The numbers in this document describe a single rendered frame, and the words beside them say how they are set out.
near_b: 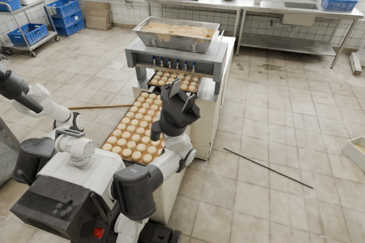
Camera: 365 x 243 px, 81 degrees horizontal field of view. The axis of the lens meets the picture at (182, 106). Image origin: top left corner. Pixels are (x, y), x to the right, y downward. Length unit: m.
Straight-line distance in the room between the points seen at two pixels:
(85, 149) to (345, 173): 2.45
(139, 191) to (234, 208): 1.45
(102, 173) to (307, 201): 1.92
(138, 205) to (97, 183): 0.15
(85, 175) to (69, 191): 0.06
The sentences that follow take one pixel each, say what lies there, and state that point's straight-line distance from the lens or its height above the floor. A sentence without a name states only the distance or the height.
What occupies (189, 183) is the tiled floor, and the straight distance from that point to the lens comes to 2.16.
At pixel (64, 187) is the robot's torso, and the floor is 1.24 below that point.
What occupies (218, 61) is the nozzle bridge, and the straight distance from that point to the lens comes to 1.47.
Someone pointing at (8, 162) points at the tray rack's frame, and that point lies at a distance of 2.67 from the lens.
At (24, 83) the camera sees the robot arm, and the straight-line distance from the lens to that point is 0.98.
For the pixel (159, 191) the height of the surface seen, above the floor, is 0.62.
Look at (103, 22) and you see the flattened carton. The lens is 5.54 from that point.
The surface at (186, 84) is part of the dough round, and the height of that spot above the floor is 0.92.
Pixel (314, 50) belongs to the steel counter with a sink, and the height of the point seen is 0.23.
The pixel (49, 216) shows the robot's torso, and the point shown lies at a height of 1.23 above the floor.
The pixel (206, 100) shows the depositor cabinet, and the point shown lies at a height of 0.84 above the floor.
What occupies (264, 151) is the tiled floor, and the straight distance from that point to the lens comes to 2.53.
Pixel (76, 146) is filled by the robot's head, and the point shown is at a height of 1.34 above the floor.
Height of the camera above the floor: 1.87
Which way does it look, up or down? 40 degrees down
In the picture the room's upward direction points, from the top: straight up
